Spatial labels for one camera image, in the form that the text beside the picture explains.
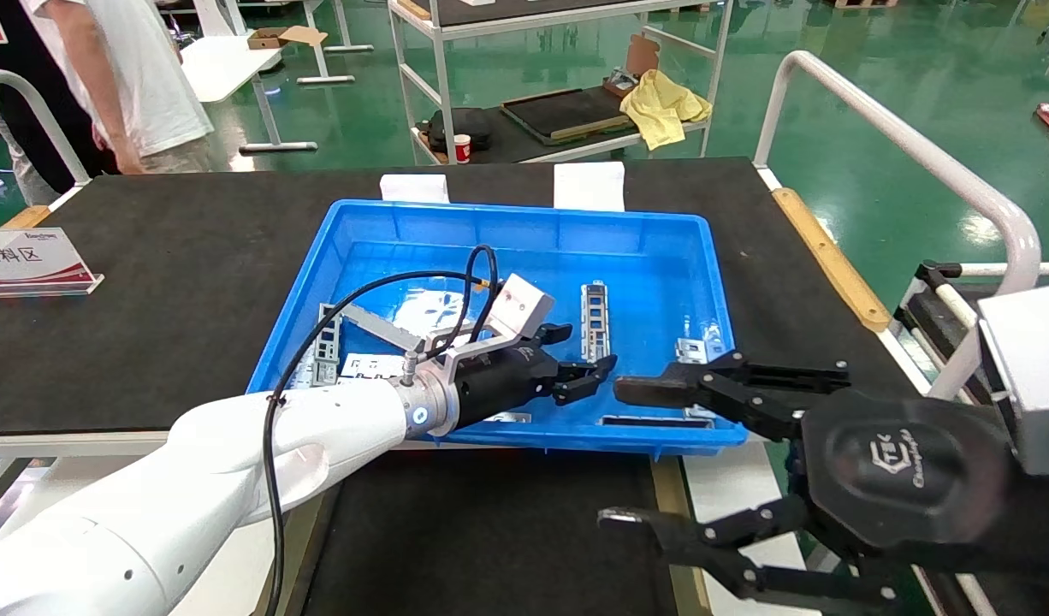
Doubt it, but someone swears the person in white shirt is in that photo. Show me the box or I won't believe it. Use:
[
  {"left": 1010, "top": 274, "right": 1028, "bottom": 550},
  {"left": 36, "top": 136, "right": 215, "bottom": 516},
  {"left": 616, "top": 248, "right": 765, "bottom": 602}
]
[{"left": 20, "top": 0, "right": 216, "bottom": 176}]

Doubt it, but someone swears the white metal shelf unit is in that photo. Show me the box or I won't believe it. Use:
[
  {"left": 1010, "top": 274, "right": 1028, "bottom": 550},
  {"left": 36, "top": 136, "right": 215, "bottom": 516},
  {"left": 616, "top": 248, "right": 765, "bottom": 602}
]
[{"left": 388, "top": 0, "right": 735, "bottom": 165}]

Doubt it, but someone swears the narrow white paper label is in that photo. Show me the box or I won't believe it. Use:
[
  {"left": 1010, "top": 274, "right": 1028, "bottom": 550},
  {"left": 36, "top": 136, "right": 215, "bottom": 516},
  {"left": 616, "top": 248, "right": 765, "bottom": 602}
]
[{"left": 380, "top": 174, "right": 450, "bottom": 204}]

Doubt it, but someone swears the flat black board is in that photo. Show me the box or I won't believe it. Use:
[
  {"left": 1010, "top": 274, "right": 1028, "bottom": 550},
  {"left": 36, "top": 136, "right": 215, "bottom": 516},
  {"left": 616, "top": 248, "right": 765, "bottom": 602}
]
[{"left": 501, "top": 86, "right": 637, "bottom": 146}]

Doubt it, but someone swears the clear plastic bag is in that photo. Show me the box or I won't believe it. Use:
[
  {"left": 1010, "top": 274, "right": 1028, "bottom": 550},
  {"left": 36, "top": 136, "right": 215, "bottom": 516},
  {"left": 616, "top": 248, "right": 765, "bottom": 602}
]
[{"left": 396, "top": 289, "right": 491, "bottom": 340}]

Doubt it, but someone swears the wide white paper label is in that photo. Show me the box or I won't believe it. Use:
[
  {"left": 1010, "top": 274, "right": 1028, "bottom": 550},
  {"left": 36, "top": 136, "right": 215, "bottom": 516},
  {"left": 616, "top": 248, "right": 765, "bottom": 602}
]
[{"left": 554, "top": 161, "right": 626, "bottom": 212}]

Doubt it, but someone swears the yellow cloth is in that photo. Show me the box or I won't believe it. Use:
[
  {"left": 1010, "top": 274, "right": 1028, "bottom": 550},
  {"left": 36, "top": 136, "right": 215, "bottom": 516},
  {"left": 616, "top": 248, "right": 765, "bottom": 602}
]
[{"left": 619, "top": 68, "right": 714, "bottom": 151}]

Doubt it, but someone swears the black bag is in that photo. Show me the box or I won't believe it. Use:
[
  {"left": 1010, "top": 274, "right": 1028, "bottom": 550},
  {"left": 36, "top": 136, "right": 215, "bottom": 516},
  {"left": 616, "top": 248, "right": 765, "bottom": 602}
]
[{"left": 426, "top": 107, "right": 494, "bottom": 155}]

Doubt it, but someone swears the white table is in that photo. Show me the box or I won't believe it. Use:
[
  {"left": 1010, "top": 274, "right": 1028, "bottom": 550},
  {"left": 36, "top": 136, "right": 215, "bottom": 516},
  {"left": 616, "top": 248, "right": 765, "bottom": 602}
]
[{"left": 178, "top": 0, "right": 354, "bottom": 155}]

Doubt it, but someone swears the flat open cardboard box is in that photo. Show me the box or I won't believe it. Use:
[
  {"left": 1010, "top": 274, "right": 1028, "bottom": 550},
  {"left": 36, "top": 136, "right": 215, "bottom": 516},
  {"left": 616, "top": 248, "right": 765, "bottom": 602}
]
[{"left": 247, "top": 26, "right": 329, "bottom": 50}]

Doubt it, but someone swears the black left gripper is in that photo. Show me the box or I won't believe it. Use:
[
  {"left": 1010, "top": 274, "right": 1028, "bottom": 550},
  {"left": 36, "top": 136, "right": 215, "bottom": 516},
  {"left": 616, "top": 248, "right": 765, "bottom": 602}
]
[{"left": 452, "top": 323, "right": 619, "bottom": 429}]

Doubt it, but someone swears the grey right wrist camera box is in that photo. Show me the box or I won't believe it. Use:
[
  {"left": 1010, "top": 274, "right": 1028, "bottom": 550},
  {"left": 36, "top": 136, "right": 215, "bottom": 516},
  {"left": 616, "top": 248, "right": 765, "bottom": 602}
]
[{"left": 976, "top": 284, "right": 1049, "bottom": 477}]

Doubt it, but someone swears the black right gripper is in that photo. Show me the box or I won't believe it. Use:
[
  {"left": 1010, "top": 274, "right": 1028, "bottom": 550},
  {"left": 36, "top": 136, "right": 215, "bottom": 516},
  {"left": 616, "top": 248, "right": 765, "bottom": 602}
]
[{"left": 597, "top": 349, "right": 1049, "bottom": 610}]

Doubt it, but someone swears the white tube railing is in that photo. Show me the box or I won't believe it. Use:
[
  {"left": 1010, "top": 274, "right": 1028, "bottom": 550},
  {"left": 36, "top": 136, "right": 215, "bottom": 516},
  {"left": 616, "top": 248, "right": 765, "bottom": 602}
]
[
  {"left": 0, "top": 68, "right": 92, "bottom": 185},
  {"left": 751, "top": 50, "right": 1043, "bottom": 403}
]

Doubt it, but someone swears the white red table sign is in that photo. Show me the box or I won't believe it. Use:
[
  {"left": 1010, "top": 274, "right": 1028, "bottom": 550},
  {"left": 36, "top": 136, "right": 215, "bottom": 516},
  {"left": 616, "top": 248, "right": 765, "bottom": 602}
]
[{"left": 0, "top": 227, "right": 104, "bottom": 299}]

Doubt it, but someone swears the upright cardboard piece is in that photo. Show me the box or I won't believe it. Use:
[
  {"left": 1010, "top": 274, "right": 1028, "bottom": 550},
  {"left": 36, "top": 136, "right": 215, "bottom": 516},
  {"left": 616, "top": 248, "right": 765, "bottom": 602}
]
[{"left": 625, "top": 33, "right": 661, "bottom": 78}]

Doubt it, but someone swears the short yellow wooden strip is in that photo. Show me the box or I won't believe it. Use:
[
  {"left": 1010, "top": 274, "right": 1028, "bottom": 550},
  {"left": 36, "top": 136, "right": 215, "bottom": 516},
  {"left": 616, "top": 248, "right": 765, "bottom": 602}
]
[{"left": 1, "top": 205, "right": 53, "bottom": 230}]

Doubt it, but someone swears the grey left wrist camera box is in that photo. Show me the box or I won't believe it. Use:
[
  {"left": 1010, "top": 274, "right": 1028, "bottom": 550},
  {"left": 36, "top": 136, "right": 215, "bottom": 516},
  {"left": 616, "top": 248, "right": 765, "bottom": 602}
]
[{"left": 486, "top": 274, "right": 556, "bottom": 340}]

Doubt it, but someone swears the grey slotted metal bracket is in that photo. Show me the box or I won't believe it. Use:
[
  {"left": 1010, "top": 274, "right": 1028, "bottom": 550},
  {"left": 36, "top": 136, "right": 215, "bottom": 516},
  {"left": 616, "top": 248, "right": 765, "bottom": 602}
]
[
  {"left": 580, "top": 281, "right": 613, "bottom": 360},
  {"left": 313, "top": 303, "right": 343, "bottom": 386}
]

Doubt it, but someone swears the blue plastic bin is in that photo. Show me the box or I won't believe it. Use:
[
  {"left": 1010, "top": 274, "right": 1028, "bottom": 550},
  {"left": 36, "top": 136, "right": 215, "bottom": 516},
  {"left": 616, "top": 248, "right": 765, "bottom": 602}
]
[{"left": 246, "top": 199, "right": 750, "bottom": 456}]

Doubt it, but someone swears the silver perforated metal plate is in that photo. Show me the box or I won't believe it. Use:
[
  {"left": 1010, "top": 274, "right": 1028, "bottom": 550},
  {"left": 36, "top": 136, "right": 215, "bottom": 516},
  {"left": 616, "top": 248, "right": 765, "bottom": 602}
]
[{"left": 341, "top": 353, "right": 406, "bottom": 380}]

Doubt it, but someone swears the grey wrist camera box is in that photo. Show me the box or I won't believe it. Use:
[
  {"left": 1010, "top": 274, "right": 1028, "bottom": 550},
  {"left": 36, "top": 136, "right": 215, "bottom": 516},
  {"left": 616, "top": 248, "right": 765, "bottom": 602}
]
[
  {"left": 486, "top": 274, "right": 556, "bottom": 340},
  {"left": 976, "top": 284, "right": 1049, "bottom": 477}
]

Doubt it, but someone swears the long grey metal bar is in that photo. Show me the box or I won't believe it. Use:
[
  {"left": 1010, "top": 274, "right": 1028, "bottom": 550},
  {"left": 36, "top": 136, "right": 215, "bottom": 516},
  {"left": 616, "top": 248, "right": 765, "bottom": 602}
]
[{"left": 341, "top": 304, "right": 423, "bottom": 352}]

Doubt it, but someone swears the long yellow wooden strip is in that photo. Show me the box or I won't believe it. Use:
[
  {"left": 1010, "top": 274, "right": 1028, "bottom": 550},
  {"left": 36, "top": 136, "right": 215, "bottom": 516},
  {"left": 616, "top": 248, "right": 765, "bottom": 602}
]
[{"left": 771, "top": 187, "right": 892, "bottom": 333}]

